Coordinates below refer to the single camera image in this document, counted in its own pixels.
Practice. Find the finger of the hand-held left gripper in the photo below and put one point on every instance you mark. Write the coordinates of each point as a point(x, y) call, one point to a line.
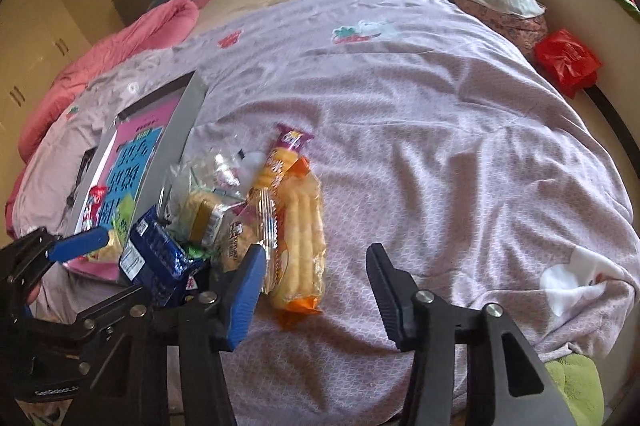
point(85, 326)
point(75, 246)

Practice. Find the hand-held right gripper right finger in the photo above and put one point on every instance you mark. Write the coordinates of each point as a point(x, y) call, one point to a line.
point(390, 301)

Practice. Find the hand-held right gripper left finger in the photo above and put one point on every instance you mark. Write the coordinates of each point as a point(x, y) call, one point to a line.
point(245, 301)

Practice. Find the blue snack packet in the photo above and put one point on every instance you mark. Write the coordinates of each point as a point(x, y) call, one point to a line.
point(150, 256)

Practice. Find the purple and yellow snack packet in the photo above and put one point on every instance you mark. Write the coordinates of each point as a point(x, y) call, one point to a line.
point(280, 161)

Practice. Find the grey cardboard box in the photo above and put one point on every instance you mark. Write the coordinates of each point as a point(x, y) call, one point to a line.
point(175, 131)

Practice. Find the red and white snack packet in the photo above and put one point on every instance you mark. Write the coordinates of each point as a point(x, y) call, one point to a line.
point(95, 206)

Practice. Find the yellow-green clear snack packet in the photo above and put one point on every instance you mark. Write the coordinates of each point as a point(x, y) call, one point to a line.
point(122, 211)

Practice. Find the striped small cake packet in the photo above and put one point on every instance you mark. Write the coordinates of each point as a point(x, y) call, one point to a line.
point(240, 241)

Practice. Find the long orange snack packet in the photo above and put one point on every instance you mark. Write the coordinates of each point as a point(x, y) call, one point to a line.
point(300, 236)

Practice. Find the clear plastic snack bag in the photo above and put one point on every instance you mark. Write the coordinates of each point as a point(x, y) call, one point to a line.
point(200, 206)

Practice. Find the pink and blue book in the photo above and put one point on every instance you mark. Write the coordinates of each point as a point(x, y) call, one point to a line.
point(145, 131)

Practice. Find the purple printed bed cover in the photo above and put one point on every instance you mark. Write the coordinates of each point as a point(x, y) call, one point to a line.
point(400, 131)

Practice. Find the green plush cushion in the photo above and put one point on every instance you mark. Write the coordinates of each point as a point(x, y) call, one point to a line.
point(575, 386)

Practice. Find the pink quilt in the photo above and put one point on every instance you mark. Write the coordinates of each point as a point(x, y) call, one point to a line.
point(125, 36)

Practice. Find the cream wardrobe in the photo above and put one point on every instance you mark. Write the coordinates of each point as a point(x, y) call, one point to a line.
point(35, 31)

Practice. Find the floral pillow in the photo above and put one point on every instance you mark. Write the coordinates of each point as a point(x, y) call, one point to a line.
point(520, 31)

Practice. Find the red plastic bag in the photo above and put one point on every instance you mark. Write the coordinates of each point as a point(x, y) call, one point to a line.
point(565, 56)

